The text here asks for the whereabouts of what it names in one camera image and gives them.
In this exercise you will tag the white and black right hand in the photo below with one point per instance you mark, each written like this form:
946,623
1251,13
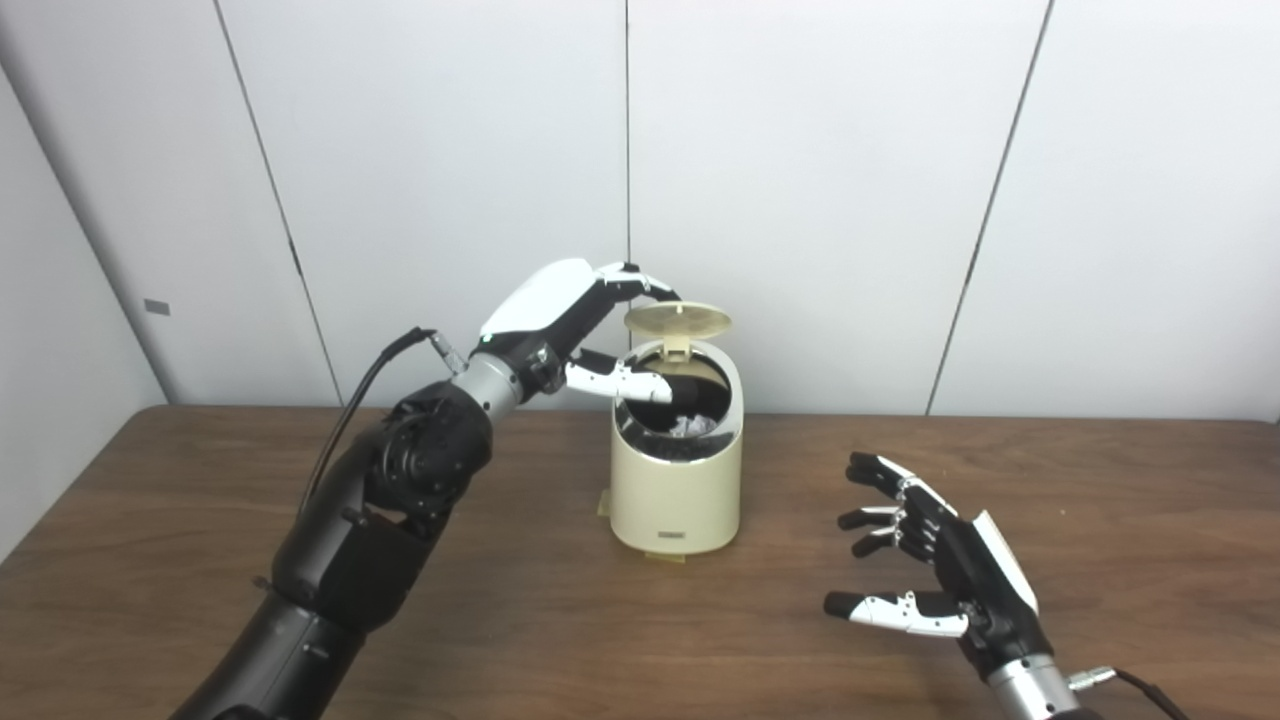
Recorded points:
985,590

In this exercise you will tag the white and black left hand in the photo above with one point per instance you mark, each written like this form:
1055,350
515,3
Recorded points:
545,305

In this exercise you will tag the cream round bin lid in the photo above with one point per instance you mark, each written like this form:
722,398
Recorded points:
678,320

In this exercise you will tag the white paper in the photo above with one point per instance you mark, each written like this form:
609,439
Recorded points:
692,429

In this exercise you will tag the cream-colored bin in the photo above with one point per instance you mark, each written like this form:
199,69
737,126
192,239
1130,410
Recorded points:
678,500

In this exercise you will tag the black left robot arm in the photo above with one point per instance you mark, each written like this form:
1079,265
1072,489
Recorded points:
350,550

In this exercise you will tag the yellow tape piece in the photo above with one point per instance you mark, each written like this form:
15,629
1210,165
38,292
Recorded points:
604,504
666,557

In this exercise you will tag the grey wall tag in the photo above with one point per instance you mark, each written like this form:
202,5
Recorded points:
157,307

